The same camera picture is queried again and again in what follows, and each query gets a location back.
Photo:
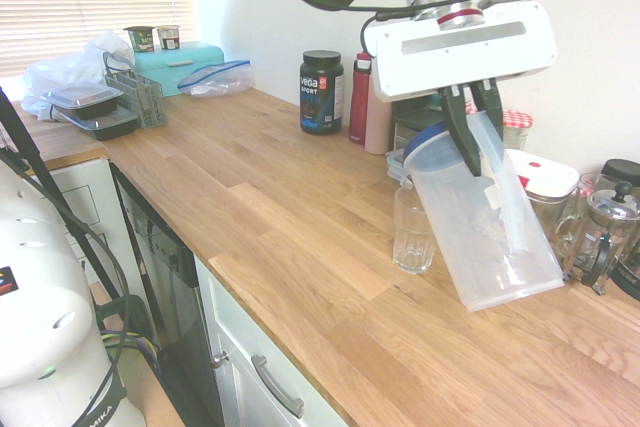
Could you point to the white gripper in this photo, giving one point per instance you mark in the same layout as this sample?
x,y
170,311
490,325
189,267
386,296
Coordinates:
x,y
465,54

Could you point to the clear pitcher with blue lid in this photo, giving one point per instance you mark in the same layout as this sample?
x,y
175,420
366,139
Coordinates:
x,y
480,237

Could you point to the pink metal water bottle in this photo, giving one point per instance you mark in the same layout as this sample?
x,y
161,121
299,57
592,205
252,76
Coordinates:
x,y
377,132

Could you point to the red water bottle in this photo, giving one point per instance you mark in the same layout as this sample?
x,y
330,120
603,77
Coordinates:
x,y
357,107

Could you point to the jar with red gingham lid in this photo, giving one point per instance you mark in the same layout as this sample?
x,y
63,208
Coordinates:
x,y
517,124
471,107

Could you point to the square container with black lid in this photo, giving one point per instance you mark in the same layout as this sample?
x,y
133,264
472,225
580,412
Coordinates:
x,y
412,122

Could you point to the container with white red-dot lid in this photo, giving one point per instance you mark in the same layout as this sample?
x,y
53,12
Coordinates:
x,y
547,177

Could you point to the glass container with blue clips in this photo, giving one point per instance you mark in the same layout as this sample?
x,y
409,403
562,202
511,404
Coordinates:
x,y
397,167

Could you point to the glass mug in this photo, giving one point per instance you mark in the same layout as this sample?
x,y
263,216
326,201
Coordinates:
x,y
592,187

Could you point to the clear drinking glass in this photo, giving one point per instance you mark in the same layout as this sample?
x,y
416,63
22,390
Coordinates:
x,y
410,237

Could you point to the jar with black lid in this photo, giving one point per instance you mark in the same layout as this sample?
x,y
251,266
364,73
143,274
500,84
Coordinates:
x,y
622,169

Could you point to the black Vega protein tub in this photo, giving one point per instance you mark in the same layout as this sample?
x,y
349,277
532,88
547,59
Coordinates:
x,y
320,97

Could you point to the silver kettle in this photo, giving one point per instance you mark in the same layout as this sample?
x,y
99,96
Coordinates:
x,y
607,232

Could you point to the black coffee appliance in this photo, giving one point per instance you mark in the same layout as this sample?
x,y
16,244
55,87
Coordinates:
x,y
629,279

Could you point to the clear zip bag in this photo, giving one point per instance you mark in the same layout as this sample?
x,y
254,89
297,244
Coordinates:
x,y
220,79

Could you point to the teal bread box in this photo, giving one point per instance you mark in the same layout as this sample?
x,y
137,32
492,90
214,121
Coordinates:
x,y
170,69

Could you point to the brown yogurt cup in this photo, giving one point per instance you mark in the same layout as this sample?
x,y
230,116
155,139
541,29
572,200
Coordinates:
x,y
168,38

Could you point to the white kitchen cabinet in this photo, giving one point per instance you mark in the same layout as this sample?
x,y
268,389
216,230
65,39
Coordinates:
x,y
240,347

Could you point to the grey cutlery basket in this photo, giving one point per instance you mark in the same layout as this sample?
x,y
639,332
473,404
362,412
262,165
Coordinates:
x,y
145,99

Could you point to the black dishwasher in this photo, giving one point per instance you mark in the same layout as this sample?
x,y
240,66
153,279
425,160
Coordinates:
x,y
165,267

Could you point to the green yogurt cup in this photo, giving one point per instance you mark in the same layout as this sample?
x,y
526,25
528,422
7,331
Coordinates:
x,y
140,39

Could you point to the metal cabinet knob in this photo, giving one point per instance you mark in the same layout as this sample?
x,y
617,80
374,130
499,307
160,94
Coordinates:
x,y
220,359

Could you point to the black takeout container clear lid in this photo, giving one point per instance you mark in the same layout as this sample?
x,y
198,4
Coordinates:
x,y
107,127
82,99

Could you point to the window blinds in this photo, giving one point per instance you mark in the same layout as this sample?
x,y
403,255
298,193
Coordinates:
x,y
90,2

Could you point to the white plastic bag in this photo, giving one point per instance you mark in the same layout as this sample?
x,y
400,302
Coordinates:
x,y
60,69

